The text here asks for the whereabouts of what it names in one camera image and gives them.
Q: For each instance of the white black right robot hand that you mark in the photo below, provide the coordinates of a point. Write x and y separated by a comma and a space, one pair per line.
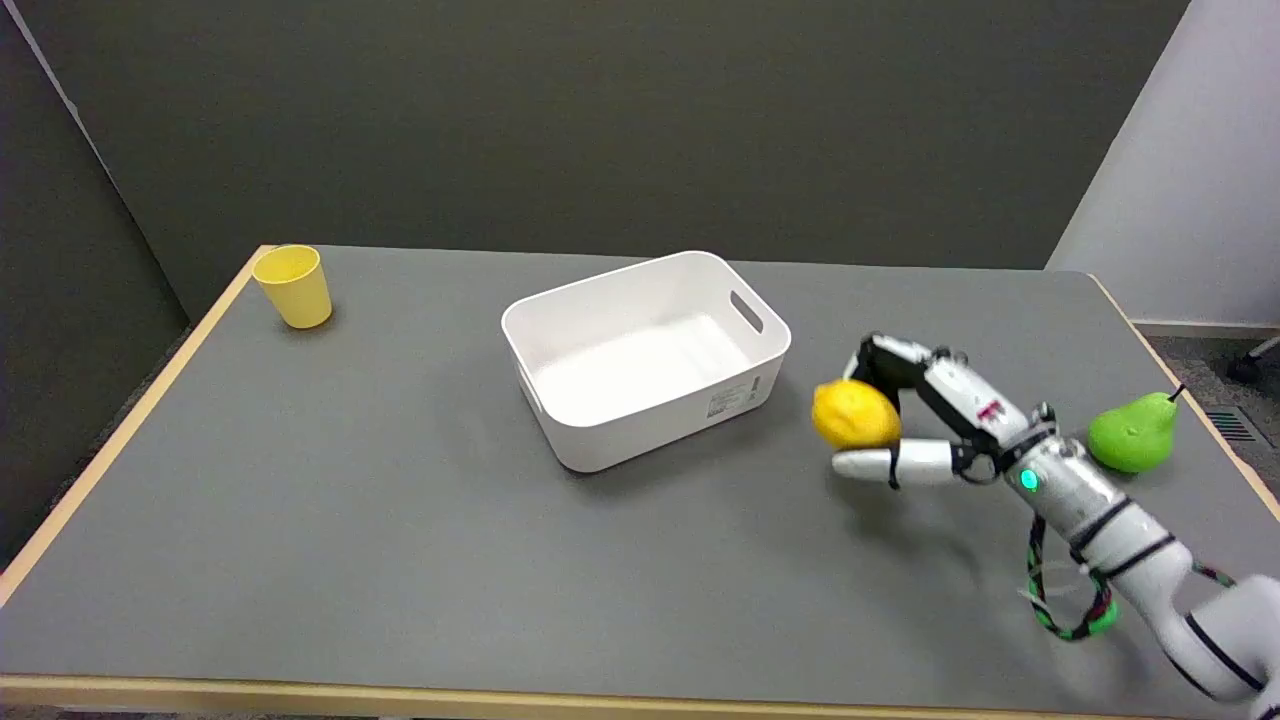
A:
962, 402

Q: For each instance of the yellow lemon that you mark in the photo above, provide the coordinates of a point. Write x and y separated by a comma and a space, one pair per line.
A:
854, 414

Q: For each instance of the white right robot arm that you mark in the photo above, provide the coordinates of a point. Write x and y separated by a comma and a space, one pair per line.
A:
1130, 545

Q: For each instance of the white plastic container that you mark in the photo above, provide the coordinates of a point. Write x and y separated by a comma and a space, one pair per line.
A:
640, 360

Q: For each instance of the green pear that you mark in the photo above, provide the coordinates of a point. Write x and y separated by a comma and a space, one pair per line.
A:
1135, 432

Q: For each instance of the floor vent grille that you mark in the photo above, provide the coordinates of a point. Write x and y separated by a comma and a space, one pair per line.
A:
1232, 426

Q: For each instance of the black chair caster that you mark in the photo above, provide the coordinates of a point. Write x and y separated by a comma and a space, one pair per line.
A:
1252, 362

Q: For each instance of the yellow plastic cup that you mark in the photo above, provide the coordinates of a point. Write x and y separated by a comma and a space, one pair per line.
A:
294, 286

